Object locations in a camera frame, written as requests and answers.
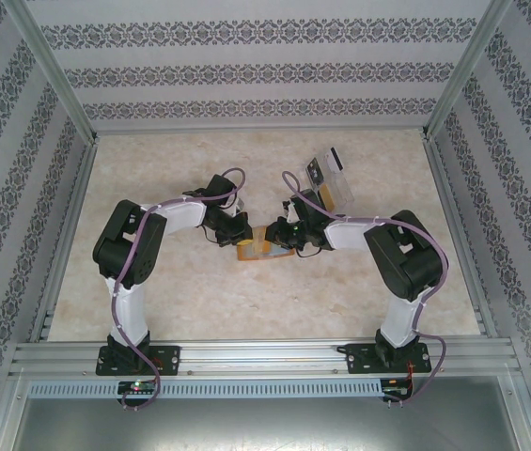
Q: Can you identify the orange card holder wallet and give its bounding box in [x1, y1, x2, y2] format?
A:
[236, 225, 297, 262]

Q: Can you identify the clear acrylic tiered card stand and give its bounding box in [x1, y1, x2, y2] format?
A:
[303, 148, 356, 210]

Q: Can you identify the white card with black stripe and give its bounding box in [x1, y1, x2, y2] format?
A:
[323, 148, 344, 171]

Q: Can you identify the black credit card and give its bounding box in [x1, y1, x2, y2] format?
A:
[305, 158, 325, 185]

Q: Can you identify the grey metal bottom panel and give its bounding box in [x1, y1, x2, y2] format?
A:
[10, 398, 529, 451]

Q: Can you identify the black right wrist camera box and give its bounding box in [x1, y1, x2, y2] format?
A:
[291, 187, 328, 222]

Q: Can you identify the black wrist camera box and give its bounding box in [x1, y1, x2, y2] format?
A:
[291, 187, 328, 222]
[203, 174, 239, 204]

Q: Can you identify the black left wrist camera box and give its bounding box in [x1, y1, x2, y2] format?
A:
[203, 174, 239, 204]

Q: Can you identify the aluminium mounting rail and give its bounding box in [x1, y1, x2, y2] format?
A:
[8, 340, 523, 377]

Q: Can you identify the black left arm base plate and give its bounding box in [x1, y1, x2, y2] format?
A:
[96, 345, 182, 377]

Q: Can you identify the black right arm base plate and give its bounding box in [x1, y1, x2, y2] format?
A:
[345, 342, 431, 376]

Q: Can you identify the grey slotted cable duct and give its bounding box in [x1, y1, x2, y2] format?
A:
[27, 378, 384, 401]

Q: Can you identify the aluminium left side rail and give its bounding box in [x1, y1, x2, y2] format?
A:
[27, 138, 102, 343]

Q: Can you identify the aluminium right side rail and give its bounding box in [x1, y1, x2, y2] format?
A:
[422, 133, 501, 339]

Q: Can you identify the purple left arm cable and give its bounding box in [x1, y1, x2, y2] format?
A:
[110, 167, 249, 413]

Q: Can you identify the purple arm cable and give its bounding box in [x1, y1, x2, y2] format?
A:
[282, 169, 450, 409]
[110, 167, 249, 413]

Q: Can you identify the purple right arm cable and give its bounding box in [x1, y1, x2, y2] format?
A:
[282, 169, 450, 409]

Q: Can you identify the aluminium right frame post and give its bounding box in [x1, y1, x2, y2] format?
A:
[422, 0, 515, 142]

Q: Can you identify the aluminium frame post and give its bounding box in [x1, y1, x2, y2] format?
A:
[422, 0, 515, 142]
[4, 0, 100, 145]

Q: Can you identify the aluminium left frame post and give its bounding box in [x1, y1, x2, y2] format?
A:
[4, 0, 100, 145]

